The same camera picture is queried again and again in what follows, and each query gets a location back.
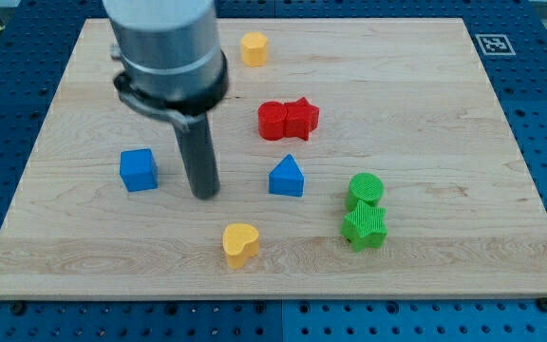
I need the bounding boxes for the wooden board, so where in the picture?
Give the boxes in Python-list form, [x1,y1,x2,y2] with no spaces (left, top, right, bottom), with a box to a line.
[0,18,547,301]

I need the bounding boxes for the yellow heart block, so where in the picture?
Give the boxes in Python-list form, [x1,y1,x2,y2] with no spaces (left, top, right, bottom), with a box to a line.
[222,223,260,269]

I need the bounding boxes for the blue triangle block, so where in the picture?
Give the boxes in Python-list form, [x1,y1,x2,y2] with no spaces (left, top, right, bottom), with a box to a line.
[269,154,305,197]

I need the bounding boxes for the white fiducial marker tag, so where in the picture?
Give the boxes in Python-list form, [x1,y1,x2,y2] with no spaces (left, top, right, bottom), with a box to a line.
[476,33,516,56]

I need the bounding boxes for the yellow hexagon block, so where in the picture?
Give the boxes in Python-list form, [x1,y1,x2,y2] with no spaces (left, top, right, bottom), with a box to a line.
[240,31,269,67]

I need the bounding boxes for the green cylinder block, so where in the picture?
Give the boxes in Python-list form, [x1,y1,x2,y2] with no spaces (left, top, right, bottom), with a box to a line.
[346,173,385,211]

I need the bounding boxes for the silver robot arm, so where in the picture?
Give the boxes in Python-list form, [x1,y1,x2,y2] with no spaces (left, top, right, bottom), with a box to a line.
[103,0,228,132]

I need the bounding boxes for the green star block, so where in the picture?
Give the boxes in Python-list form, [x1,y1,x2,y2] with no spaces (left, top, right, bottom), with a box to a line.
[341,200,387,253]

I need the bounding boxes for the blue cube block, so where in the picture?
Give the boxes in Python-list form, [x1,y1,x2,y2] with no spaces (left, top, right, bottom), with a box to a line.
[119,148,158,192]

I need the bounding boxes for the red star block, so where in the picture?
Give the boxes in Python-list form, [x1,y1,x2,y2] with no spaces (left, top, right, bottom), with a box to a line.
[284,97,320,141]

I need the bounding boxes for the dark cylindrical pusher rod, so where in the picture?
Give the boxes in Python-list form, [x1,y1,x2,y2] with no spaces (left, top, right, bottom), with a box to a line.
[175,113,219,200]

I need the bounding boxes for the red cylinder block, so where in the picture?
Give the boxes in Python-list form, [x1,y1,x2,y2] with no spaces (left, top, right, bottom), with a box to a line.
[257,102,287,141]

